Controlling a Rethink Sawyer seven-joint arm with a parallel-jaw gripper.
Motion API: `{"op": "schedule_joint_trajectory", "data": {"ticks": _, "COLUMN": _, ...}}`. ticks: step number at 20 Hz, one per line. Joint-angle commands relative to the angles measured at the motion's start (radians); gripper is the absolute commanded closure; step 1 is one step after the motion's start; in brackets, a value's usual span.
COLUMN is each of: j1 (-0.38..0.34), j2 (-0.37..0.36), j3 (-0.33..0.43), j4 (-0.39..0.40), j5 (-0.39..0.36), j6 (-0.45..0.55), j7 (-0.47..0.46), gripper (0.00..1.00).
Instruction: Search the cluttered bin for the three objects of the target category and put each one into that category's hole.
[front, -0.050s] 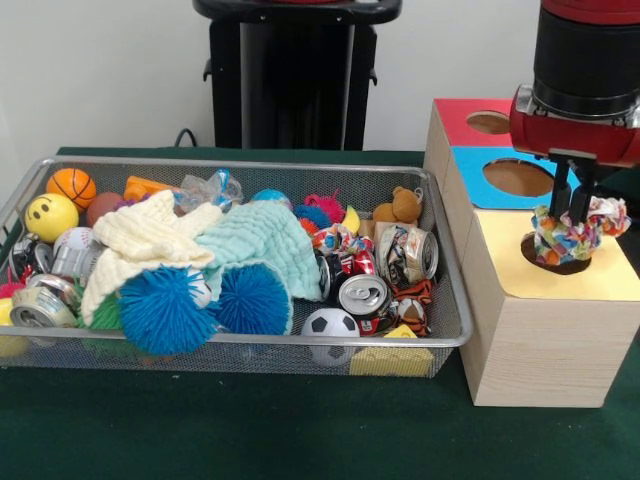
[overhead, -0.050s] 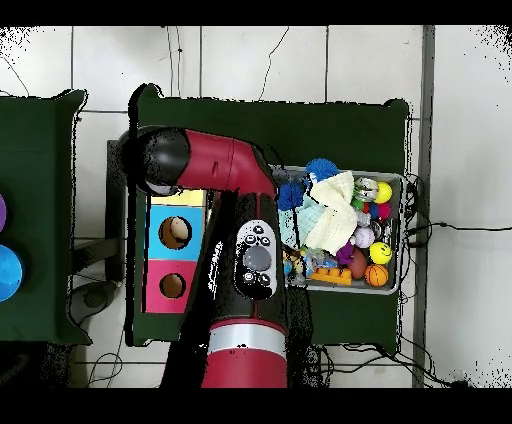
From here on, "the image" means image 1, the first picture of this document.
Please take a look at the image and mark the blue fuzzy ball with eye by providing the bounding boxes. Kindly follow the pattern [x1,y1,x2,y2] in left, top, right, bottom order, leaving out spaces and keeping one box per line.
[117,264,222,357]

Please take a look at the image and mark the crushed red soda can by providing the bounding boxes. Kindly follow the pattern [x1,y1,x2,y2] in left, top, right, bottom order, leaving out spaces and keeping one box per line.
[338,273,394,336]

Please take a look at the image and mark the blue spiky ball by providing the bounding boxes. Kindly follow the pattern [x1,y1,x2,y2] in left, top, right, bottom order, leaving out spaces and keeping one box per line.
[214,264,291,337]

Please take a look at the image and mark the dark green table cloth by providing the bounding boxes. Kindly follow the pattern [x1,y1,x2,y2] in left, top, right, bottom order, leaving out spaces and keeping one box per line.
[0,146,640,480]
[599,167,640,279]

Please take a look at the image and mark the yellow smiley ball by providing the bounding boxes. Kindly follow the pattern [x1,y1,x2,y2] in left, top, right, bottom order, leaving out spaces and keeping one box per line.
[24,193,80,244]

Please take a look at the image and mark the orange toy basketball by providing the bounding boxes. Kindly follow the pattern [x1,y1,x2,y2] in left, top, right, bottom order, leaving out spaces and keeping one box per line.
[46,168,98,214]

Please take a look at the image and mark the wooden box with three holes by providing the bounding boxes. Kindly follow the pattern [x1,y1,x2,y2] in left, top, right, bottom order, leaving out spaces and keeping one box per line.
[423,97,640,409]

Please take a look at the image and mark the crushed silver soda can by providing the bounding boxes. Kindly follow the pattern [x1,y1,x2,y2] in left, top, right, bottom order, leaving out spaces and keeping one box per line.
[374,223,441,284]

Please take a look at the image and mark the metal mesh bin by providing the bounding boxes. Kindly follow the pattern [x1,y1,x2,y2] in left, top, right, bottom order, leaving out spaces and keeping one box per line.
[0,155,475,377]

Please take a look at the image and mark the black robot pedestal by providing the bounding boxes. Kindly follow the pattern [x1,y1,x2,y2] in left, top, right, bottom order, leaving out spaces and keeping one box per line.
[192,0,404,151]

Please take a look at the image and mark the cream knitted cloth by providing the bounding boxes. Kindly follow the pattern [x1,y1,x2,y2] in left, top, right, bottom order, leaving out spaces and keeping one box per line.
[79,189,224,326]

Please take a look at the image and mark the mint knitted cloth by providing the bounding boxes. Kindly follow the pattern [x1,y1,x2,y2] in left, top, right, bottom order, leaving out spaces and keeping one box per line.
[194,202,324,336]

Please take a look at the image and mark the brown teddy bear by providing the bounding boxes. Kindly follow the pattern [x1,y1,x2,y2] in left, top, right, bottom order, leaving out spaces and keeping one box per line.
[372,186,425,226]

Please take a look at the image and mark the colourful patchwork cloth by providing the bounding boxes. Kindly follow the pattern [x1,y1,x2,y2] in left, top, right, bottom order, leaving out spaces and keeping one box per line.
[530,196,632,266]

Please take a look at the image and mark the black and white soccer ball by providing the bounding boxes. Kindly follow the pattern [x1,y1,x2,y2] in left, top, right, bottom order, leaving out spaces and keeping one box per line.
[301,308,361,339]

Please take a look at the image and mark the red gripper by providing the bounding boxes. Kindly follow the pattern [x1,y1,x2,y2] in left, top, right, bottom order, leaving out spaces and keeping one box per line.
[508,83,640,225]

